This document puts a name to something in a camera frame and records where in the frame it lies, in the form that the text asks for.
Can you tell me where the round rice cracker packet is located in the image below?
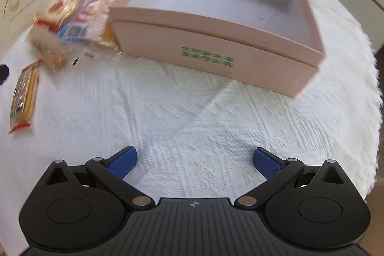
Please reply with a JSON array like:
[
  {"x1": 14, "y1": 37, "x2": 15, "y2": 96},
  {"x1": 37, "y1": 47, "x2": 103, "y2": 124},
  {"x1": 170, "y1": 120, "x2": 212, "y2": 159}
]
[{"x1": 31, "y1": 0, "x2": 80, "y2": 32}]

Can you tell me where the red-edged cookie packet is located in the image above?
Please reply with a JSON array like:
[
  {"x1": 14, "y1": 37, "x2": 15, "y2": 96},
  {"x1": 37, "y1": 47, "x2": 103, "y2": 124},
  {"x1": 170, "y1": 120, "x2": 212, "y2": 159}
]
[{"x1": 9, "y1": 59, "x2": 43, "y2": 133}]

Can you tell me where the brown granola bar packet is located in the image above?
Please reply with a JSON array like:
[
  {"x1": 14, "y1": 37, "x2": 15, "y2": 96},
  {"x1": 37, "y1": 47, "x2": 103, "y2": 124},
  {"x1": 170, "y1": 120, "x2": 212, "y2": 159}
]
[{"x1": 29, "y1": 25, "x2": 68, "y2": 71}]

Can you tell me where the blue snack packet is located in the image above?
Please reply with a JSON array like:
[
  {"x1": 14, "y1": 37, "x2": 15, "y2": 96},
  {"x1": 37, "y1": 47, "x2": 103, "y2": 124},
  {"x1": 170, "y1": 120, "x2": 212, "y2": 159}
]
[{"x1": 57, "y1": 22, "x2": 90, "y2": 43}]

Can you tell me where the red wafer packet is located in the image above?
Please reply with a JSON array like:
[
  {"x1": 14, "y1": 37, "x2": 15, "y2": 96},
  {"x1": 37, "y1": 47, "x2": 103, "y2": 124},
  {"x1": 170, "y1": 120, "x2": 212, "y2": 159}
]
[{"x1": 72, "y1": 0, "x2": 118, "y2": 47}]

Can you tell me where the pink cardboard box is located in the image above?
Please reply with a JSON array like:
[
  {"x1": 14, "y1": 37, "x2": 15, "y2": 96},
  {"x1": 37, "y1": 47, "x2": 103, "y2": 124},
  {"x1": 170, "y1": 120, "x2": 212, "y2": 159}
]
[{"x1": 110, "y1": 0, "x2": 325, "y2": 97}]

